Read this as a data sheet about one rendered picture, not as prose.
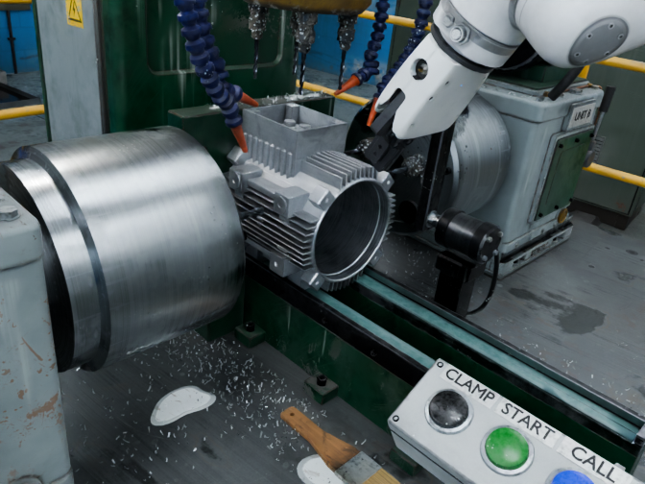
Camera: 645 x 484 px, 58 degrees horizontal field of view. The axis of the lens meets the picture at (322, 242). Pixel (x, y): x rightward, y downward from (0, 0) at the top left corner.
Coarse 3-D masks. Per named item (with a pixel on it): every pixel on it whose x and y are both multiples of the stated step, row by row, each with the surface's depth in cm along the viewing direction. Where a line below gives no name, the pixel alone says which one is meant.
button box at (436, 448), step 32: (448, 384) 47; (480, 384) 46; (416, 416) 45; (480, 416) 44; (512, 416) 44; (416, 448) 45; (448, 448) 43; (480, 448) 42; (544, 448) 42; (576, 448) 41; (448, 480) 45; (480, 480) 41; (512, 480) 41; (544, 480) 40; (608, 480) 39
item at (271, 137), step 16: (256, 112) 86; (272, 112) 90; (288, 112) 91; (304, 112) 91; (320, 112) 88; (256, 128) 85; (272, 128) 82; (288, 128) 80; (304, 128) 85; (320, 128) 82; (336, 128) 84; (256, 144) 85; (272, 144) 83; (288, 144) 81; (304, 144) 81; (320, 144) 83; (336, 144) 85; (272, 160) 84; (288, 160) 81; (304, 160) 82; (288, 176) 82
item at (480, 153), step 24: (480, 96) 105; (360, 120) 105; (456, 120) 96; (480, 120) 100; (360, 144) 101; (456, 144) 93; (480, 144) 98; (504, 144) 103; (408, 168) 95; (456, 168) 94; (480, 168) 98; (504, 168) 104; (408, 192) 101; (456, 192) 95; (480, 192) 102; (408, 216) 102
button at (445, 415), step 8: (440, 392) 46; (448, 392) 45; (432, 400) 45; (440, 400) 45; (448, 400) 45; (456, 400) 45; (464, 400) 45; (432, 408) 45; (440, 408) 45; (448, 408) 44; (456, 408) 44; (464, 408) 44; (432, 416) 44; (440, 416) 44; (448, 416) 44; (456, 416) 44; (464, 416) 44; (440, 424) 44; (448, 424) 44; (456, 424) 44
